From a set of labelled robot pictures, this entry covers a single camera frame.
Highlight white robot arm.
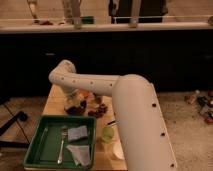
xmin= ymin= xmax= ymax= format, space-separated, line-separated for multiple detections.
xmin=49 ymin=60 xmax=178 ymax=171

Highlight green plastic cup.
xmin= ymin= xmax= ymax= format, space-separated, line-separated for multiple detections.
xmin=101 ymin=126 xmax=114 ymax=143

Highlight dark toy food pile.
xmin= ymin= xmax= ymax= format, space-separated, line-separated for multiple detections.
xmin=64 ymin=94 xmax=108 ymax=118

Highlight white bowl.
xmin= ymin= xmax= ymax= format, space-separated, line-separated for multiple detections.
xmin=113 ymin=142 xmax=124 ymax=160

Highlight floor clutter objects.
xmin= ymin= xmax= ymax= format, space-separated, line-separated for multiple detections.
xmin=184 ymin=90 xmax=213 ymax=125

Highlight black tripod stand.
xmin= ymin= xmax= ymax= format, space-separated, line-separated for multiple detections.
xmin=0 ymin=103 xmax=30 ymax=149

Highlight silver metal fork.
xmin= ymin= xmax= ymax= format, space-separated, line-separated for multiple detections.
xmin=57 ymin=127 xmax=68 ymax=164

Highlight grey eraser sponge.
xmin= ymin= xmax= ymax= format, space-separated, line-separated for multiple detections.
xmin=68 ymin=125 xmax=88 ymax=142

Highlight white crumpled cloth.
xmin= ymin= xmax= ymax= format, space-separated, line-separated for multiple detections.
xmin=66 ymin=145 xmax=90 ymax=166

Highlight white rail barrier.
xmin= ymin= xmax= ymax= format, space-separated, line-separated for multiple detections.
xmin=0 ymin=16 xmax=213 ymax=34

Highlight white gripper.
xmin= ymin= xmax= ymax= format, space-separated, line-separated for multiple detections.
xmin=64 ymin=90 xmax=87 ymax=111

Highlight green plastic tray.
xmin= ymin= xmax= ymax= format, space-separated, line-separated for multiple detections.
xmin=23 ymin=115 xmax=96 ymax=171

